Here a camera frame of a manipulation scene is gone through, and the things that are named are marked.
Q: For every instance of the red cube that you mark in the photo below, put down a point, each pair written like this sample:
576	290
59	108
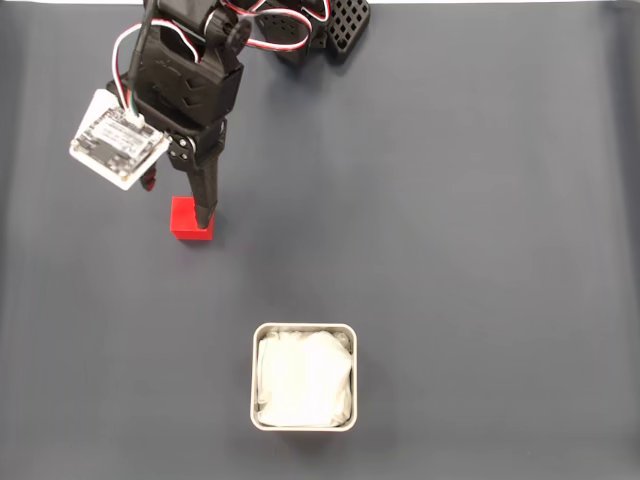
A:
182	220

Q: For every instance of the square metal box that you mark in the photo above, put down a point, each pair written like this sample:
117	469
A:
253	380

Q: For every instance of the white cloth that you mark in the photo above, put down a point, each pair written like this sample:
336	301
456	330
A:
305	380

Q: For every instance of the dark grey mat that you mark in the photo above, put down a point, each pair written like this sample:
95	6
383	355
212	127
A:
450	250

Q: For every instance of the white camera circuit board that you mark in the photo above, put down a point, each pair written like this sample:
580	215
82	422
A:
117	142

